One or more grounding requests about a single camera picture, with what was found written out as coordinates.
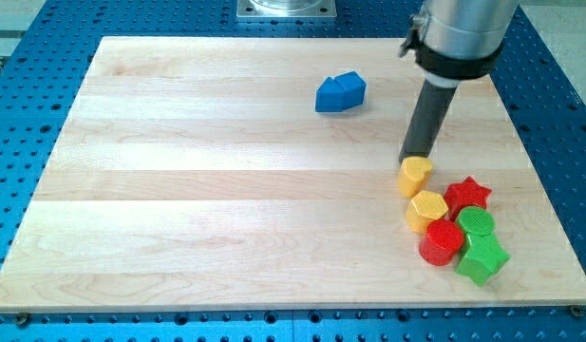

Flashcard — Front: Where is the red star block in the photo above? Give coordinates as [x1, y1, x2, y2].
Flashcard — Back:
[444, 177, 492, 220]

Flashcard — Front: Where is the light wooden board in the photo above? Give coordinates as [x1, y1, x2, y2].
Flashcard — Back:
[0, 37, 586, 314]

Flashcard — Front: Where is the blue cube block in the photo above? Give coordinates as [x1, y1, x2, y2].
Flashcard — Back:
[334, 71, 367, 111]

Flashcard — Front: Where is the yellow hexagon block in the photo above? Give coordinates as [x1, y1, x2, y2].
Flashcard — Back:
[405, 190, 448, 234]

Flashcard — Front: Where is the green cylinder block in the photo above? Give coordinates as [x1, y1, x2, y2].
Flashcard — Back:
[455, 206, 495, 237]

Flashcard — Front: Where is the blue perforated metal table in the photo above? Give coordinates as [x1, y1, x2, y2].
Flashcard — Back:
[0, 0, 586, 341]

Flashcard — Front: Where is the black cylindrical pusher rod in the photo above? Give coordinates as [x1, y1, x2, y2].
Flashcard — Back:
[399, 81, 457, 162]

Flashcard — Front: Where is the red cylinder block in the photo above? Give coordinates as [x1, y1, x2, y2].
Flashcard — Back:
[418, 219, 464, 266]

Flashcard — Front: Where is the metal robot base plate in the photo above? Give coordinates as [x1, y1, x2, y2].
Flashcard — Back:
[236, 0, 337, 19]

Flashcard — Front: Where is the blue triangle block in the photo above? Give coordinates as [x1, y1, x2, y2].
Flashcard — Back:
[314, 77, 345, 112]

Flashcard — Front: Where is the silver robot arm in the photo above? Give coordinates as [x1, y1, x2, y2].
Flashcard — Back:
[399, 0, 519, 161]

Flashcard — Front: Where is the yellow heart block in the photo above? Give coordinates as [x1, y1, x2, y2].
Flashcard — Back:
[397, 156, 433, 199]

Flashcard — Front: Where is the green star block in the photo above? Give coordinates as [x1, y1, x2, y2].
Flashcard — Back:
[455, 234, 510, 287]

